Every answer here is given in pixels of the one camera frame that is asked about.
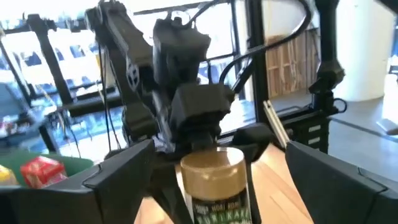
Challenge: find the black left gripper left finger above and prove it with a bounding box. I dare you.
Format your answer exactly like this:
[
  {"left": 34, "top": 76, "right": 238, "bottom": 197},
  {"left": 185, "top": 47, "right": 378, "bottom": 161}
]
[{"left": 0, "top": 139, "right": 156, "bottom": 224}]

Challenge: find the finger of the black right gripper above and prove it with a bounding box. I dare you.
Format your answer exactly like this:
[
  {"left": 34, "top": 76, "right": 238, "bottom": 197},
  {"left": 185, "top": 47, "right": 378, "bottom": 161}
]
[
  {"left": 233, "top": 123, "right": 274, "bottom": 224},
  {"left": 149, "top": 155, "right": 193, "bottom": 224}
]

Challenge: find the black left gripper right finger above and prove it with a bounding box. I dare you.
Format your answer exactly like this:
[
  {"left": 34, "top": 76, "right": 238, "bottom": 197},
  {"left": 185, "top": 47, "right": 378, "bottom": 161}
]
[{"left": 285, "top": 141, "right": 398, "bottom": 224}]

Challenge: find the teal plastic bin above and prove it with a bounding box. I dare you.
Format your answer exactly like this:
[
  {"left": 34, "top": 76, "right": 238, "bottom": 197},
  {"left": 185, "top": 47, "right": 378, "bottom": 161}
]
[{"left": 0, "top": 151, "right": 95, "bottom": 187}]

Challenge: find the red snack box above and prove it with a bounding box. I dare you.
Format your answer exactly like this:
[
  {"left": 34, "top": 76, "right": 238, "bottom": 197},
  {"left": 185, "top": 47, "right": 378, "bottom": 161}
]
[{"left": 20, "top": 155, "right": 68, "bottom": 189}]

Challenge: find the small yellow box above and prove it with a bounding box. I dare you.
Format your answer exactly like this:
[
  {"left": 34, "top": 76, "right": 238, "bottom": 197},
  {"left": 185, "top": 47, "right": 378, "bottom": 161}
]
[{"left": 0, "top": 164, "right": 19, "bottom": 187}]

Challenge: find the silver aluminium extrusion bar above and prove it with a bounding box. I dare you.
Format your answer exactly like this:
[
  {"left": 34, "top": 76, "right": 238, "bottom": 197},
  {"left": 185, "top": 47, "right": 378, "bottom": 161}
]
[{"left": 263, "top": 100, "right": 292, "bottom": 149}]

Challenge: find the wooden slatted panel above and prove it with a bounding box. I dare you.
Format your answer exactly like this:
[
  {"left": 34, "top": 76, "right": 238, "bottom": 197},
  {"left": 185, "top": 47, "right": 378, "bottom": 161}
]
[{"left": 267, "top": 29, "right": 321, "bottom": 98}]

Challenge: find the black vertical post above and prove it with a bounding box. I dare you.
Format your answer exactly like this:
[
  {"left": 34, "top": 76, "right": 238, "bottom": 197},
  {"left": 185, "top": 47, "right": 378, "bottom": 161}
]
[{"left": 248, "top": 0, "right": 269, "bottom": 123}]

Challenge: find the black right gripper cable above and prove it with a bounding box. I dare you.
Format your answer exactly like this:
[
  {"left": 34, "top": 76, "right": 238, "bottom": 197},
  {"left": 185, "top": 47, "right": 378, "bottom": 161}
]
[{"left": 192, "top": 0, "right": 313, "bottom": 85}]

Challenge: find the black window frame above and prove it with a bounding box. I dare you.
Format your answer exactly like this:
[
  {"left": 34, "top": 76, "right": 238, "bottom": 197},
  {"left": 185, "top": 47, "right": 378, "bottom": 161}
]
[{"left": 26, "top": 14, "right": 74, "bottom": 105}]

